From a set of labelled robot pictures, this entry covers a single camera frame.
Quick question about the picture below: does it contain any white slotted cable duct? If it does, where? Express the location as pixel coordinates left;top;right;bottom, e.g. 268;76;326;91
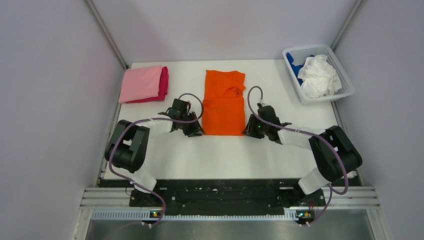
91;209;312;222

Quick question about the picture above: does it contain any blue t shirt in basket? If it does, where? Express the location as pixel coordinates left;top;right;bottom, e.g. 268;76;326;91
284;52;306;87

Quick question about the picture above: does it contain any pink folded t shirt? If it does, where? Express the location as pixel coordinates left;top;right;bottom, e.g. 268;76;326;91
118;65;163;103

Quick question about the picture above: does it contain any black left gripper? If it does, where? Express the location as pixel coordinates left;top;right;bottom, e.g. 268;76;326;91
179;111;205;138

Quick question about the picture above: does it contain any white crumpled t shirt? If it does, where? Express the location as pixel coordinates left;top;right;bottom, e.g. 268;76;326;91
297;54;342;98

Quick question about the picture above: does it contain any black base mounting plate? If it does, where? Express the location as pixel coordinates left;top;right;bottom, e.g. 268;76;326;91
99;177;360;217

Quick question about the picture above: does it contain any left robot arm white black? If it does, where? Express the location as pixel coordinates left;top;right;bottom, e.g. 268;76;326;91
104;98;205;209

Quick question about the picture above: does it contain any crimson folded t shirt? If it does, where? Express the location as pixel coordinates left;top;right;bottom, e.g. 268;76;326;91
126;66;169;104

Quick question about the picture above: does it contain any white plastic basket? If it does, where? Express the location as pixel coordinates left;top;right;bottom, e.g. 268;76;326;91
282;44;355;106

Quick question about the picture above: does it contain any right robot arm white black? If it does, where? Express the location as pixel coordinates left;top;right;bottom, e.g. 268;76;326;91
242;104;363;207

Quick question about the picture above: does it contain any orange t shirt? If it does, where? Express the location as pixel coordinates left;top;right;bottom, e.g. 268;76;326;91
201;70;246;136

